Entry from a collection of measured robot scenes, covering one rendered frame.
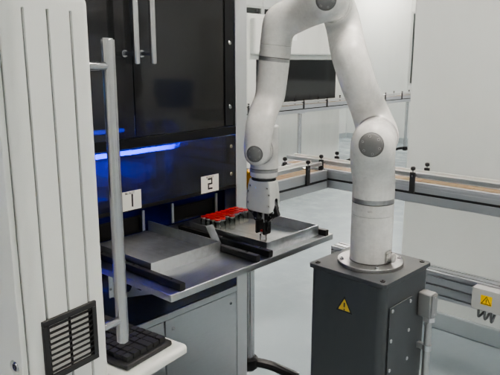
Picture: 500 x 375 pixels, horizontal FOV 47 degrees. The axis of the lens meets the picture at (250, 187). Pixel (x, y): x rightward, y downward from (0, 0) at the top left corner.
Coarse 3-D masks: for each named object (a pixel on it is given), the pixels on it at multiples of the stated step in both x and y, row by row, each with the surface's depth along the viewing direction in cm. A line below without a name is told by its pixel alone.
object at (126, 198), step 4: (124, 192) 175; (128, 192) 176; (132, 192) 178; (136, 192) 179; (140, 192) 180; (124, 196) 175; (128, 196) 176; (136, 196) 179; (140, 196) 180; (124, 200) 176; (128, 200) 177; (136, 200) 179; (140, 200) 180; (124, 204) 176; (128, 204) 177; (136, 204) 179; (140, 204) 180; (124, 208) 176; (128, 208) 177; (132, 208) 178; (136, 208) 180
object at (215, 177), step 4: (204, 176) 199; (208, 176) 201; (212, 176) 202; (216, 176) 204; (204, 180) 200; (208, 180) 201; (212, 180) 202; (216, 180) 204; (204, 184) 200; (212, 184) 203; (216, 184) 204; (204, 188) 200; (216, 188) 204; (204, 192) 200; (208, 192) 202
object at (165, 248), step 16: (160, 224) 190; (128, 240) 183; (144, 240) 183; (160, 240) 183; (176, 240) 183; (192, 240) 180; (208, 240) 175; (128, 256) 160; (144, 256) 169; (160, 256) 169; (176, 256) 160; (192, 256) 164; (208, 256) 169; (160, 272) 156
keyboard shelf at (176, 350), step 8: (176, 344) 132; (184, 344) 133; (160, 352) 129; (168, 352) 129; (176, 352) 130; (184, 352) 132; (152, 360) 125; (160, 360) 126; (168, 360) 128; (112, 368) 122; (120, 368) 122; (136, 368) 122; (144, 368) 122; (152, 368) 123; (160, 368) 126
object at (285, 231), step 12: (252, 216) 208; (204, 228) 188; (216, 228) 185; (228, 228) 196; (240, 228) 196; (252, 228) 196; (276, 228) 196; (288, 228) 196; (300, 228) 194; (312, 228) 187; (240, 240) 178; (252, 240) 174; (276, 240) 174; (288, 240) 178; (300, 240) 183
